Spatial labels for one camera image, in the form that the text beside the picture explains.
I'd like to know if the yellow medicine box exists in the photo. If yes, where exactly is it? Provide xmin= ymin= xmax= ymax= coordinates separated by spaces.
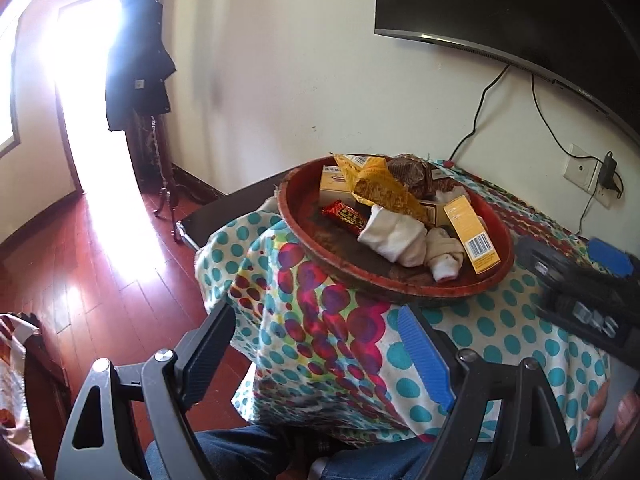
xmin=319 ymin=166 xmax=356 ymax=207
xmin=444 ymin=195 xmax=500 ymax=274

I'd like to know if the wall mounted television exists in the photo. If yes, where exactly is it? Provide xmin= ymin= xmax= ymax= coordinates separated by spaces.
xmin=374 ymin=0 xmax=639 ymax=139

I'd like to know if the black cable right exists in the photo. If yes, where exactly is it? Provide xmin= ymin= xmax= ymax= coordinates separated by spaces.
xmin=529 ymin=72 xmax=625 ymax=236

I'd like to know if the brown patterned snack bag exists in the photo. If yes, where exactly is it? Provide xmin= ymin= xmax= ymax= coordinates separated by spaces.
xmin=387 ymin=154 xmax=435 ymax=200

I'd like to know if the black cable left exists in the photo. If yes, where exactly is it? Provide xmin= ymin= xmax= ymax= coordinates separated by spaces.
xmin=448 ymin=63 xmax=511 ymax=162

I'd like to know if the white wall socket plate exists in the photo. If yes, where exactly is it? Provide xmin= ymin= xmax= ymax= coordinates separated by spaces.
xmin=563 ymin=144 xmax=616 ymax=209

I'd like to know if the black power adapter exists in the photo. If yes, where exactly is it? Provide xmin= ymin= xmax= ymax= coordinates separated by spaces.
xmin=598 ymin=151 xmax=620 ymax=192

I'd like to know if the person right hand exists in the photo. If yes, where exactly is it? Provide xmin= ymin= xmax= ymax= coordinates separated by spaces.
xmin=574 ymin=379 xmax=639 ymax=457

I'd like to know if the white knotted sock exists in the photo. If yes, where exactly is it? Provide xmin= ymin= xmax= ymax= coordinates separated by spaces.
xmin=358 ymin=205 xmax=465 ymax=283

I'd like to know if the round red tray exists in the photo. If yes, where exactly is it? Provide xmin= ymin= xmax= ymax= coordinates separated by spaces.
xmin=275 ymin=153 xmax=516 ymax=307

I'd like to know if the black hanging jacket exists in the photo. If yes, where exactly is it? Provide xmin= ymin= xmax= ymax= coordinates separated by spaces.
xmin=105 ymin=0 xmax=176 ymax=131

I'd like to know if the red candy wrapper in tray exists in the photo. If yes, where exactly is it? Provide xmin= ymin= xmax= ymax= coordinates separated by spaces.
xmin=321 ymin=200 xmax=368 ymax=236

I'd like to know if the wooden coat rack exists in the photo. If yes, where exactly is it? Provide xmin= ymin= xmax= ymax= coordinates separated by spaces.
xmin=121 ymin=0 xmax=212 ymax=244

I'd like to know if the blue jeans leg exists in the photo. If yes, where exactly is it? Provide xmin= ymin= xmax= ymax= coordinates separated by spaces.
xmin=195 ymin=425 xmax=433 ymax=479

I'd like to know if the dark wooden side table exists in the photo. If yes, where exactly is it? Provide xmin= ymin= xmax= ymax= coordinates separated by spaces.
xmin=177 ymin=169 xmax=290 ymax=252

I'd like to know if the orange snack packet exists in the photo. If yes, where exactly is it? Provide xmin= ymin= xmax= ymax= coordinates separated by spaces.
xmin=333 ymin=154 xmax=434 ymax=226

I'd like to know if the black cable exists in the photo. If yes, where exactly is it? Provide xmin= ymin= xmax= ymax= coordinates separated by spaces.
xmin=448 ymin=63 xmax=511 ymax=162
xmin=529 ymin=72 xmax=625 ymax=236

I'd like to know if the polka dot tablecloth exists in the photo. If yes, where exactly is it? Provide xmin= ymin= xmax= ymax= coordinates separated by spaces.
xmin=193 ymin=159 xmax=614 ymax=453

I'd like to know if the patterned red white cloth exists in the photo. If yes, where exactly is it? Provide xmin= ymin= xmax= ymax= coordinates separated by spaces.
xmin=0 ymin=313 xmax=44 ymax=479

